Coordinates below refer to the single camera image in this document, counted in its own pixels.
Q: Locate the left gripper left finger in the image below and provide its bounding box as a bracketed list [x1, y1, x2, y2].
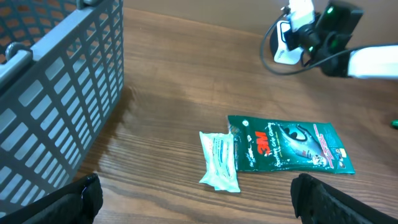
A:
[1, 173, 103, 224]

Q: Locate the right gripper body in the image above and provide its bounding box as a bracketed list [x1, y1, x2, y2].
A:
[284, 24, 320, 51]

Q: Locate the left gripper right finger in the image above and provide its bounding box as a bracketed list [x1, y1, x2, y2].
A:
[290, 173, 397, 224]

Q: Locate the green 3M gloves packet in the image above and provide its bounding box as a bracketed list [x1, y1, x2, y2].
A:
[228, 115, 356, 174]

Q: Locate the light green wipes packet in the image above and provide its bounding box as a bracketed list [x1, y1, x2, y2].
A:
[199, 132, 241, 193]

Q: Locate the red yellow sauce bottle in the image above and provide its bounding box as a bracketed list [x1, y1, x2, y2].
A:
[391, 119, 398, 129]

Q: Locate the white barcode scanner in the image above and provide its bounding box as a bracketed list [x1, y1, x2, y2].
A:
[269, 21, 303, 65]

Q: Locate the grey plastic mesh basket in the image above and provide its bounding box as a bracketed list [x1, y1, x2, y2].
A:
[1, 0, 124, 216]

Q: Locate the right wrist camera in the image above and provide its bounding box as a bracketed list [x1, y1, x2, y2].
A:
[280, 0, 315, 32]

